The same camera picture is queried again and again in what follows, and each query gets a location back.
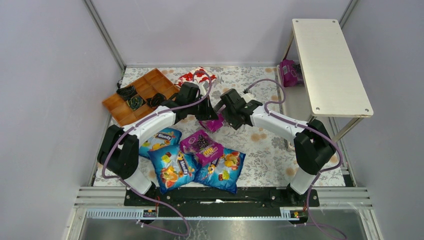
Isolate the purple candy bag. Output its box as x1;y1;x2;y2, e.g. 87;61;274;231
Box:
179;130;224;167
279;59;304;88
199;113;225;133

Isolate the blue Slendy candy bag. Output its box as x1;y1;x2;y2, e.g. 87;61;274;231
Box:
193;148;246;194
138;127;182;159
148;144;200;194

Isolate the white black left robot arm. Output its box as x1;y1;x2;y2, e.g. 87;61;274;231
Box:
97;82;213;195

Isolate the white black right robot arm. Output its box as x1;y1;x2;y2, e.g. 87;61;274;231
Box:
218;88;337;195

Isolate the purple candy bag on shelf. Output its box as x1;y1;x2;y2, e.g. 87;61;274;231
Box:
279;59;304;88

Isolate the white wooden two-tier shelf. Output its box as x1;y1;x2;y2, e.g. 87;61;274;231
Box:
281;18;374;142

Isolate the red floral folded cloth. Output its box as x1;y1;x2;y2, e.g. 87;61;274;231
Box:
174;66;217;88

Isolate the orange black rolled sock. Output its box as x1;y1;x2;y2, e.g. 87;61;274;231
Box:
146;93;167;109

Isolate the green black rolled sock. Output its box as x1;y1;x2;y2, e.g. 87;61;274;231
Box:
126;94;146;112

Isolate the orange wooden divider tray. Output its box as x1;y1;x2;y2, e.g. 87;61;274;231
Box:
102;68;179;126

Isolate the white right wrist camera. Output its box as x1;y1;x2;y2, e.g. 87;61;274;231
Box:
242;92;256;103

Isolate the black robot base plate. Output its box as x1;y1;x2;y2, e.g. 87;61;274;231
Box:
123;187;320;221

